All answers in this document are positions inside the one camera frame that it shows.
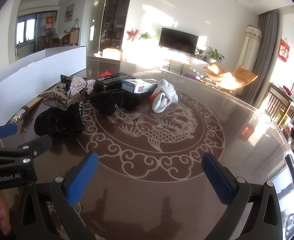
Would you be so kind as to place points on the black cardboard box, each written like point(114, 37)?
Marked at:
point(112, 81)

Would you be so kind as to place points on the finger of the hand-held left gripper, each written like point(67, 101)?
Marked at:
point(40, 143)
point(6, 131)

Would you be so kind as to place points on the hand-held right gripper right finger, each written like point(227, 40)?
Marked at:
point(216, 180)

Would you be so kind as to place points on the wooden dining chair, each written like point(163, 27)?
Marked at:
point(74, 37)

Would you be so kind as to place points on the red flower bouquet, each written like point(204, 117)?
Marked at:
point(132, 33)

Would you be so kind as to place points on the wooden stick with metal tip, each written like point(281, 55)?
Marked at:
point(32, 104)

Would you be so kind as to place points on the white knitted glove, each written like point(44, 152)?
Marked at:
point(161, 100)

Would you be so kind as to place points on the white television console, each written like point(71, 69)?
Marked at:
point(196, 63)

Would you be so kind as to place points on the cream covered standing air conditioner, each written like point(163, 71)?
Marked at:
point(253, 45)

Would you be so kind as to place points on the grey curtain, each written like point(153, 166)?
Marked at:
point(268, 42)

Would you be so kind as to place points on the red window decoration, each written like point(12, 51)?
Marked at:
point(49, 23)

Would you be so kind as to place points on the small potted plant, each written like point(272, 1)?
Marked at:
point(199, 52)

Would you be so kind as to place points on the black velvet hair bow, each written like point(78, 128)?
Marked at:
point(114, 101)
point(59, 125)

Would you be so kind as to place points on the blue and white box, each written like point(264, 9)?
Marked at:
point(139, 86)

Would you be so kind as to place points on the balcony glass door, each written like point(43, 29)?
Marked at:
point(29, 30)

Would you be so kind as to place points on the person's left hand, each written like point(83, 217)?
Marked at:
point(1, 212)

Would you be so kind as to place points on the wooden slatted chair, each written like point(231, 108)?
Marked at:
point(274, 102)

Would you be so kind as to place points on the black television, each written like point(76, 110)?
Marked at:
point(178, 40)

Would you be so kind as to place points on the red wall hanging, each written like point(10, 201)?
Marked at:
point(284, 50)

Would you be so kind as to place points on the brown patterned desktop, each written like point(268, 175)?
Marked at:
point(142, 202)

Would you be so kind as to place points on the dark glass display cabinet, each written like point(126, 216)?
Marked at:
point(115, 17)

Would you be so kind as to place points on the framed wall painting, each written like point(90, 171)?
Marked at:
point(69, 12)

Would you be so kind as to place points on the small green leafy plant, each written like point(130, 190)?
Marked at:
point(147, 36)

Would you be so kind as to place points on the orange lounge chair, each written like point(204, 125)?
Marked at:
point(244, 76)

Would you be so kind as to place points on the large potted green plant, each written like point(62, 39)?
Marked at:
point(214, 53)

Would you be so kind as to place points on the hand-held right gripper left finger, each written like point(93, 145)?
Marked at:
point(83, 177)

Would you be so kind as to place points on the white partition board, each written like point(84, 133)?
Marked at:
point(37, 72)

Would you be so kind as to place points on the red snack packet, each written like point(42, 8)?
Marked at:
point(105, 73)

